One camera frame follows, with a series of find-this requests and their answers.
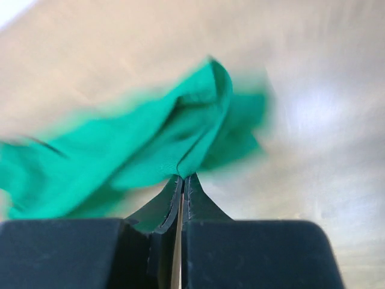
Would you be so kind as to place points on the green t shirt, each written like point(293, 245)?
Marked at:
point(84, 166)

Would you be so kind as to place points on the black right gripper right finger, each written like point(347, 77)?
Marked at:
point(219, 252)

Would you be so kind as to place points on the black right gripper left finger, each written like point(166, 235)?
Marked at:
point(135, 252)

